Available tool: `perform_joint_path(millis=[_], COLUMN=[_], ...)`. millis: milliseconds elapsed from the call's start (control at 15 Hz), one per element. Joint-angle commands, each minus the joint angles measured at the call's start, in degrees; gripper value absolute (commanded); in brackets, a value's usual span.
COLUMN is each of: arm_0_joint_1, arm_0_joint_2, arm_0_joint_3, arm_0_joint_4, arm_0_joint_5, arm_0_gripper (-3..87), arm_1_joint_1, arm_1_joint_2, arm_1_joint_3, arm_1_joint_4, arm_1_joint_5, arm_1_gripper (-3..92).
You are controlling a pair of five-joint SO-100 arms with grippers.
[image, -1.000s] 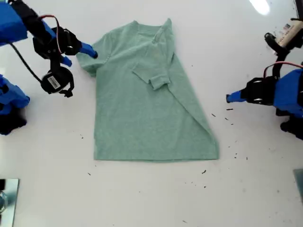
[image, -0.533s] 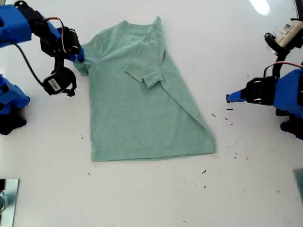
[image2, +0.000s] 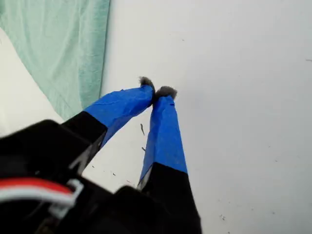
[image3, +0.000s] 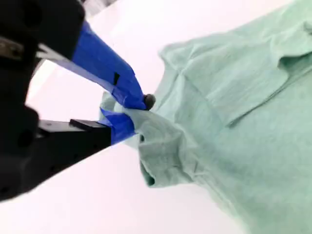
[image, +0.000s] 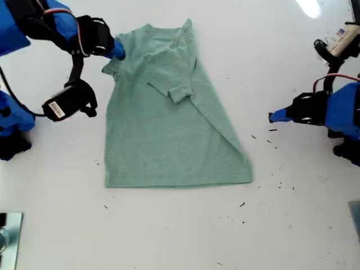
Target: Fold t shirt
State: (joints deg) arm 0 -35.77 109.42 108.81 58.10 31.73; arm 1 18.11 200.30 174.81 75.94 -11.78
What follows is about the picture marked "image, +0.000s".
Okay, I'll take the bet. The green t-shirt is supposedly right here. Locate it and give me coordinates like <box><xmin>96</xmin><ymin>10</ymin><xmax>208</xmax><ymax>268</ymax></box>
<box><xmin>101</xmin><ymin>18</ymin><xmax>254</xmax><ymax>190</ymax></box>

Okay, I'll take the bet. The shiny steel plate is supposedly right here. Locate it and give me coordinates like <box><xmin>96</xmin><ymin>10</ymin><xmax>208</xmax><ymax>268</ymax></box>
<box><xmin>0</xmin><ymin>212</ymin><xmax>24</xmax><ymax>270</ymax></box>

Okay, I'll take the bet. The red white servo wire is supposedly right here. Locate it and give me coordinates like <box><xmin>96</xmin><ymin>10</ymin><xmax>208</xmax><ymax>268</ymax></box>
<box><xmin>41</xmin><ymin>7</ymin><xmax>88</xmax><ymax>57</ymax></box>

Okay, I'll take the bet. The black camera stalk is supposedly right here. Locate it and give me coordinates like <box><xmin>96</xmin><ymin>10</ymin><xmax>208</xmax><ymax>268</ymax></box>
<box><xmin>323</xmin><ymin>60</ymin><xmax>343</xmax><ymax>95</ymax></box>
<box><xmin>68</xmin><ymin>53</ymin><xmax>86</xmax><ymax>85</ymax></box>

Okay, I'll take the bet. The black camera box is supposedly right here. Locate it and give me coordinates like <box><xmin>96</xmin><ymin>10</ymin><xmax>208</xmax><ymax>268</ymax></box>
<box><xmin>41</xmin><ymin>78</ymin><xmax>98</xmax><ymax>123</ymax></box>
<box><xmin>313</xmin><ymin>21</ymin><xmax>360</xmax><ymax>64</ymax></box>

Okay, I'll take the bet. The black camera cable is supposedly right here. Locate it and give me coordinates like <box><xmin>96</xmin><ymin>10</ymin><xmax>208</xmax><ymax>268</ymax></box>
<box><xmin>0</xmin><ymin>66</ymin><xmax>46</xmax><ymax>118</ymax></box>

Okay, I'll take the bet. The steel post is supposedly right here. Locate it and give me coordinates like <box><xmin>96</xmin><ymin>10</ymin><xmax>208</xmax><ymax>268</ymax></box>
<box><xmin>0</xmin><ymin>227</ymin><xmax>10</xmax><ymax>254</ymax></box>

